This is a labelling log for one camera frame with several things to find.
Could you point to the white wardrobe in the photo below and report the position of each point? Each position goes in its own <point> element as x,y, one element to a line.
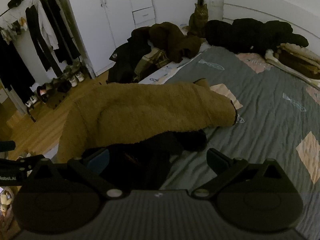
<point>115,17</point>

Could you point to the olive plaid cloth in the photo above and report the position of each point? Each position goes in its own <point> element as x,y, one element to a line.
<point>152,62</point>

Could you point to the white printed bedsheet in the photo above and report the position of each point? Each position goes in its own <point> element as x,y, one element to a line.
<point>160,76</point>

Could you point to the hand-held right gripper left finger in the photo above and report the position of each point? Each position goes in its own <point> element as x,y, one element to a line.
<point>100,160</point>

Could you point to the grey patchwork quilt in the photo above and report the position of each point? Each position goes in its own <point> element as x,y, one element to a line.
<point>262,135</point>

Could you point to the black fluffy garment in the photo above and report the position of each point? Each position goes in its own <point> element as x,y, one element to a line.
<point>250,35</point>

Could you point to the tabby cat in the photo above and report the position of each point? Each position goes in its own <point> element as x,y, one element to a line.
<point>197,22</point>

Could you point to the black hat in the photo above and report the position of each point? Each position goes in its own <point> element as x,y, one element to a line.
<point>15,2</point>

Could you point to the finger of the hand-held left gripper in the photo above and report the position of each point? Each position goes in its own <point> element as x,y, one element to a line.
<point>22,163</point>

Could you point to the yellow duck plush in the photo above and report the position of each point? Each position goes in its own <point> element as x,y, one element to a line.
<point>5,208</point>

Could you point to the red black sandal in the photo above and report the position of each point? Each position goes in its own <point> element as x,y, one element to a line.
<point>42,93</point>

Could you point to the black metal clothes rack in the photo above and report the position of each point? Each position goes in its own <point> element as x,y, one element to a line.
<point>32,115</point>

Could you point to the tan fleece jacket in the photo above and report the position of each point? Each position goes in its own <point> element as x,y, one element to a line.
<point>150,110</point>

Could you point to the white hanging hoodie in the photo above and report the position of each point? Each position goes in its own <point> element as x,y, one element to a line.
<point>48,30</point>

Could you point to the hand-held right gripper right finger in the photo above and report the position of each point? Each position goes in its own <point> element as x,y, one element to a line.
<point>215,160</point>

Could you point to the hanging pale socks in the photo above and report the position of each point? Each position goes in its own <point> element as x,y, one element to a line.
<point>7,33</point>

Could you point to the black white sneaker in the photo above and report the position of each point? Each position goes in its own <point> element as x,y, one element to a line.
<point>31,102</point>

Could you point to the olive clog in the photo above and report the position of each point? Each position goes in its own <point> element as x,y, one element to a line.
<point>60,100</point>

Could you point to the beige folded garment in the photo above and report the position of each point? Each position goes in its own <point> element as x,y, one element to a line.
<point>305,52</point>

